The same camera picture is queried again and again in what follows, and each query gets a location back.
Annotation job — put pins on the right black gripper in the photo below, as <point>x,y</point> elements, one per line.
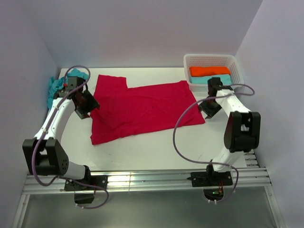
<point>210,112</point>

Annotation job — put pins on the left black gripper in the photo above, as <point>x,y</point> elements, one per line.
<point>92,104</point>

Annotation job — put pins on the crimson red t shirt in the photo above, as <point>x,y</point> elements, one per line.
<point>128,111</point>

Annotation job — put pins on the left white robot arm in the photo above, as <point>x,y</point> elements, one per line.
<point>44,153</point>

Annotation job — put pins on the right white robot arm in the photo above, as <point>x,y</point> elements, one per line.
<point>242,132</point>

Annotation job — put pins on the rolled teal t shirt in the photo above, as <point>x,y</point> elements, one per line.
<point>225,79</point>

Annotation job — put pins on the crumpled teal t shirt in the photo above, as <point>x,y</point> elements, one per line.
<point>57,84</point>

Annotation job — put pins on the rolled orange t shirt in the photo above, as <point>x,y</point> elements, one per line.
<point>198,71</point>

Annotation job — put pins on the white perforated plastic basket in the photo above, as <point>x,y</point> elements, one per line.
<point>205,60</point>

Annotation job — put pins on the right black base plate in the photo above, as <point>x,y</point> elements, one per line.
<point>210,179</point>

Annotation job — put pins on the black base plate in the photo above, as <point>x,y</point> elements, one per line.
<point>93,183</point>
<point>210,179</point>

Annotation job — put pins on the aluminium mounting rail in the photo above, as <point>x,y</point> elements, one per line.
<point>131,181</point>

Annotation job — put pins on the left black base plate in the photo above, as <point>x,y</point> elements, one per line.
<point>93,183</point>

